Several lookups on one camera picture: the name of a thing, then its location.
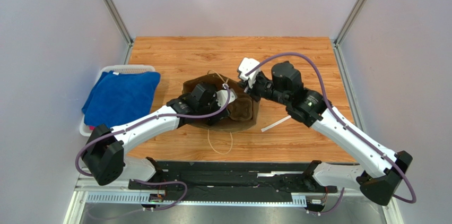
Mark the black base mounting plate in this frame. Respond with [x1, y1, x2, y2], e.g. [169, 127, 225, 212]
[128, 161, 339, 203]

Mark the grey pulp cup carrier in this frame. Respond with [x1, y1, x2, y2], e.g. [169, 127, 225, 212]
[228, 98, 253, 121]

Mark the aluminium frame rail front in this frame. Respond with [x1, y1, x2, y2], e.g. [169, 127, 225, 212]
[64, 161, 403, 223]

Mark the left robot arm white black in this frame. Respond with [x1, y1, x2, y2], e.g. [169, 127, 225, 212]
[76, 83, 238, 186]

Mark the brown paper bag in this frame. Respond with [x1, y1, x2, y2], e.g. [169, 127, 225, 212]
[182, 70, 260, 155]

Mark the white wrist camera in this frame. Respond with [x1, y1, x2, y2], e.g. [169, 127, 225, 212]
[237, 57, 260, 89]
[216, 89, 237, 108]

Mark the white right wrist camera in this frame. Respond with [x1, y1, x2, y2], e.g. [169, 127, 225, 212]
[237, 57, 260, 89]

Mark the white paper straw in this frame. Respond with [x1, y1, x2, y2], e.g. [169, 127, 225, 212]
[261, 116, 291, 132]

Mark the white plastic basket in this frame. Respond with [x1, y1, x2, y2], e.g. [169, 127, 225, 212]
[79, 64, 155, 137]

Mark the blue folded cloth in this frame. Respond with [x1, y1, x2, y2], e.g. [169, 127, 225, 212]
[82, 71, 161, 127]

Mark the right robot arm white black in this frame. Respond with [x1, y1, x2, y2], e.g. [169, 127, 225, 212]
[237, 58, 413, 206]

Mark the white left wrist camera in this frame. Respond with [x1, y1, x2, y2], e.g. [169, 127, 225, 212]
[216, 89, 237, 108]

